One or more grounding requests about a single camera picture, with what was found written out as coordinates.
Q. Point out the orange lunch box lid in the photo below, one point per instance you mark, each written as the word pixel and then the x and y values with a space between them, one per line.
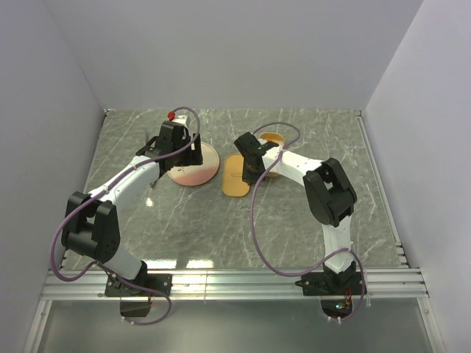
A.
pixel 232 182

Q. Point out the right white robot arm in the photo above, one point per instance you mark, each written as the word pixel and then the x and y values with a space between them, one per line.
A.
pixel 330 194

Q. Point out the pink and cream plate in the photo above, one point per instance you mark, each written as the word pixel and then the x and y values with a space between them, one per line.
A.
pixel 197 174

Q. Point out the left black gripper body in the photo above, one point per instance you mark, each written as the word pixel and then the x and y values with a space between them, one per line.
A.
pixel 183 159

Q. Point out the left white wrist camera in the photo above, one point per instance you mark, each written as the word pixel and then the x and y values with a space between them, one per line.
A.
pixel 175 118

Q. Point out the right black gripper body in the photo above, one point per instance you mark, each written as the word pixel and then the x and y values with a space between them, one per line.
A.
pixel 249 174

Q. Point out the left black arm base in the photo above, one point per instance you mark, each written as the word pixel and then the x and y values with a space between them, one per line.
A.
pixel 136 302

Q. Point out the aluminium mounting rail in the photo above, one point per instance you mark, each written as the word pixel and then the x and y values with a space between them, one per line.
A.
pixel 239 285

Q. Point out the orange lunch box base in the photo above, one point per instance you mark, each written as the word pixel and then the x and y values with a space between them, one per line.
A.
pixel 275 138

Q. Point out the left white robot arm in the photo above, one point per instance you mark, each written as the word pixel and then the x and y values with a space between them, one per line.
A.
pixel 91 226

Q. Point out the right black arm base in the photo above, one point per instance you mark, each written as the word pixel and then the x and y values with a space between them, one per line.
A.
pixel 336 291

